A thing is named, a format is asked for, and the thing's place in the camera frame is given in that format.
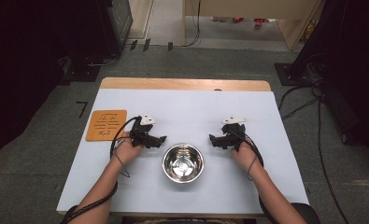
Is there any square wooden trivet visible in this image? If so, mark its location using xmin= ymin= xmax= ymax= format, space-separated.
xmin=85 ymin=109 xmax=128 ymax=143

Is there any black floor cable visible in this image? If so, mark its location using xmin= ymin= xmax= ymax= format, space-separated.
xmin=277 ymin=83 xmax=351 ymax=224

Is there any wooden table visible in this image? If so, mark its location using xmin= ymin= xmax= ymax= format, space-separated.
xmin=56 ymin=77 xmax=310 ymax=218

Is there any thin black wrist cord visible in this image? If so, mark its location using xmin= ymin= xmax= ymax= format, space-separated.
xmin=114 ymin=151 xmax=132 ymax=178
xmin=247 ymin=154 xmax=259 ymax=182

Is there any black stand base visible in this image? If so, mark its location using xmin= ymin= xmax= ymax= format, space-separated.
xmin=60 ymin=62 xmax=102 ymax=84
xmin=274 ymin=63 xmax=319 ymax=87

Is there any pale blue table cover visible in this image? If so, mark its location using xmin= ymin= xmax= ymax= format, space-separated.
xmin=56 ymin=88 xmax=310 ymax=216

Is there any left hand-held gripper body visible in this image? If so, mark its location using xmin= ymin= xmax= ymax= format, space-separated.
xmin=129 ymin=114 xmax=157 ymax=148

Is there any stainless steel bowl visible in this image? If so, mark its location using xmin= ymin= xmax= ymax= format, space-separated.
xmin=162 ymin=143 xmax=206 ymax=184

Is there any person's right hand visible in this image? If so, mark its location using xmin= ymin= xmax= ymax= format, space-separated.
xmin=231 ymin=139 xmax=263 ymax=174

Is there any hanging black cable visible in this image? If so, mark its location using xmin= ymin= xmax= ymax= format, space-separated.
xmin=182 ymin=0 xmax=203 ymax=49

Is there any black curtain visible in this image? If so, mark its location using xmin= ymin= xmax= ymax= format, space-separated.
xmin=0 ymin=0 xmax=115 ymax=166
xmin=292 ymin=0 xmax=369 ymax=158

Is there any glass-fronted dark cabinet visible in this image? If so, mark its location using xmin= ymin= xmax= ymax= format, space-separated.
xmin=106 ymin=0 xmax=134 ymax=55

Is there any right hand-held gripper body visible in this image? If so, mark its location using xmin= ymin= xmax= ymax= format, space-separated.
xmin=220 ymin=115 xmax=248 ymax=153

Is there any person's left hand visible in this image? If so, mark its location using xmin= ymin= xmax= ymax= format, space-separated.
xmin=111 ymin=131 xmax=145 ymax=168

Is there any light wooden cabinet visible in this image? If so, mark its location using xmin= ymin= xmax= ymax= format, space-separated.
xmin=182 ymin=0 xmax=326 ymax=51

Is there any thick black gripper cable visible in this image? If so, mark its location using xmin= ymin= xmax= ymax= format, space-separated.
xmin=60 ymin=115 xmax=142 ymax=224
xmin=227 ymin=130 xmax=277 ymax=224

